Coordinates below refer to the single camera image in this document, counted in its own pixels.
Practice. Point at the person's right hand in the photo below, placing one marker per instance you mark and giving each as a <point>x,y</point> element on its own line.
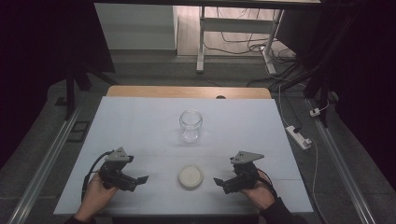
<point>261,196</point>

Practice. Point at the person's left hand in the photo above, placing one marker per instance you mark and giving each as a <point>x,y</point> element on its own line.
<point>95,196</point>

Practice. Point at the cream round jar lid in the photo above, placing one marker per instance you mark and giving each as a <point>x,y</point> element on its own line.
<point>190,176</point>

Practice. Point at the black metal stand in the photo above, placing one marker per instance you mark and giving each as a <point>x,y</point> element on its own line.
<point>323,81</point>
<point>70,90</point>

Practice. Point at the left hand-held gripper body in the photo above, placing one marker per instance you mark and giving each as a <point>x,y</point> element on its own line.
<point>115,171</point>

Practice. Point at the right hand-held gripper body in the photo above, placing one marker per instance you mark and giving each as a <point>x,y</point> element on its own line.
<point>246,174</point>

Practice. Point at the white power strip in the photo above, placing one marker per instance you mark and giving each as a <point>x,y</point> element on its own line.
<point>299,137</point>

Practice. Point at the white cabinet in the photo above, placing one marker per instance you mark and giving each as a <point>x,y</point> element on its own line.
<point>137,28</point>

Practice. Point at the clear glass jar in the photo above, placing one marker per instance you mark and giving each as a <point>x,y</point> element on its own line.
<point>190,126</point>

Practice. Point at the black floor plate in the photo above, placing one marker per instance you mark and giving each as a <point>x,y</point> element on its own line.
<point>78,131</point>

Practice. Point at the wooden table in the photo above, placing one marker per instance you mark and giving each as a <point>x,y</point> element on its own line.
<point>155,92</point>

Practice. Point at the white foam board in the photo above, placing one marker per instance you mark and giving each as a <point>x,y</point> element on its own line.
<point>162,130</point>

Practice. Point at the aluminium floor rail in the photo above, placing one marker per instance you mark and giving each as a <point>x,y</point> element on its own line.
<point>342,168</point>
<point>46,161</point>

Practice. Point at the small white adapter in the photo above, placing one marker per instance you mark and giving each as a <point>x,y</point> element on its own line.
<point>315,112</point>

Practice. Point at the white desk frame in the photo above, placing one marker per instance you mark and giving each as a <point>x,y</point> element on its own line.
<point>236,25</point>

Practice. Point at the black curtain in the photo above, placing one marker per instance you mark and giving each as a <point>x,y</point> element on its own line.
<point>370,77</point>
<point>37,62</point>

